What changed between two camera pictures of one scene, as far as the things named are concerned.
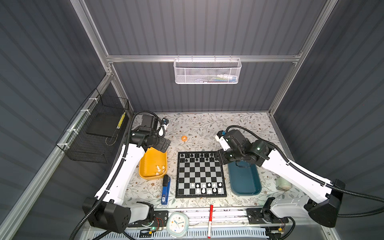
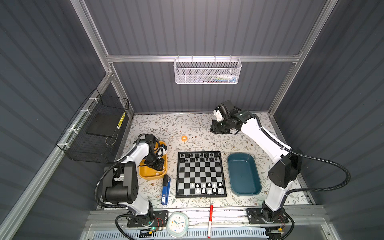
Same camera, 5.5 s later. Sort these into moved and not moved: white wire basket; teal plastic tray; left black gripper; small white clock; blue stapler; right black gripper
Moved: left black gripper; right black gripper
Not moved: white wire basket; blue stapler; teal plastic tray; small white clock
